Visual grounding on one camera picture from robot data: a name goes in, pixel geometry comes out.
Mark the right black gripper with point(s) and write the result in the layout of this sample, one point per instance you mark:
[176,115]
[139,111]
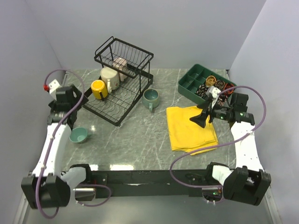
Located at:
[201,119]

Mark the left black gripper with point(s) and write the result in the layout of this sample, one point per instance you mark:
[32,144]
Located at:
[79,95]

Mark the yellow enamel mug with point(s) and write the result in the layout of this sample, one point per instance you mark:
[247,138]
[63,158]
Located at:
[99,89]

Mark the white mug green interior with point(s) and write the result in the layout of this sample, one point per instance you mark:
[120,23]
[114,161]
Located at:
[111,78]

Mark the pink mug lilac interior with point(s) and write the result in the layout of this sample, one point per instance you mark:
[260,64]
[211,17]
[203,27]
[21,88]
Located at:
[120,64]

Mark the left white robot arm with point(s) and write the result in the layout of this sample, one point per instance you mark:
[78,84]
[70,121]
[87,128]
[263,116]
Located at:
[45,187]

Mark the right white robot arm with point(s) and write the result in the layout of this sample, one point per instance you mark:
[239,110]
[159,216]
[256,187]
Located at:
[247,182]

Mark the dark patterned rolled item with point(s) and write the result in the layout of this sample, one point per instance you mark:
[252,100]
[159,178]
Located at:
[201,91]

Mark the pink-brown rolled item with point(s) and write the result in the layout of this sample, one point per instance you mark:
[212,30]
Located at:
[221,101]

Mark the yellow folded cloth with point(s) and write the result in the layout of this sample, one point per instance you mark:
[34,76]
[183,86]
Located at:
[184,134]

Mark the green compartment tray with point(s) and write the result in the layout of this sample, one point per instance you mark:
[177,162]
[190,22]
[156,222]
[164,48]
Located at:
[195,77]

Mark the yellow-brown rolled item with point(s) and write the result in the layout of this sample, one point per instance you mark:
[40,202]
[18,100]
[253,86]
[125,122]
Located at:
[210,81]

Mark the brown patterned rolled item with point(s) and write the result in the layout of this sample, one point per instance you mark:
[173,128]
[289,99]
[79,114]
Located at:
[220,84]

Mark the orange rolled item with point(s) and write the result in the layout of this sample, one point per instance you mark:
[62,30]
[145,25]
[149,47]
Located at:
[228,86]

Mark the small teal cup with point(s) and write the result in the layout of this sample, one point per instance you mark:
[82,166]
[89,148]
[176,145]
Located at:
[79,135]

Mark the speckled blue-green mug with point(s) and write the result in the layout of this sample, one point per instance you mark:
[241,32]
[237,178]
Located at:
[151,99]

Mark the black front base beam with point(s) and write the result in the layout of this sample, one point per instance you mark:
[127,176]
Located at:
[154,182]

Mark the aluminium frame rail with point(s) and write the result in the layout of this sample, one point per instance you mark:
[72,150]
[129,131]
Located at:
[65,78]

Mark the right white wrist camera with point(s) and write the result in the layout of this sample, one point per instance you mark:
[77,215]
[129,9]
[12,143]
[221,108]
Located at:
[214,92]

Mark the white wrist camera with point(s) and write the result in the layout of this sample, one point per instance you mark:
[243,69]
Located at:
[214,92]
[52,87]

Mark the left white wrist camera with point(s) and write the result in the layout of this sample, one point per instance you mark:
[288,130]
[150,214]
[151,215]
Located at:
[52,87]

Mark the black wire dish rack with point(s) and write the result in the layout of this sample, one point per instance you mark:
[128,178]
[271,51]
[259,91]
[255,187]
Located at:
[120,102]

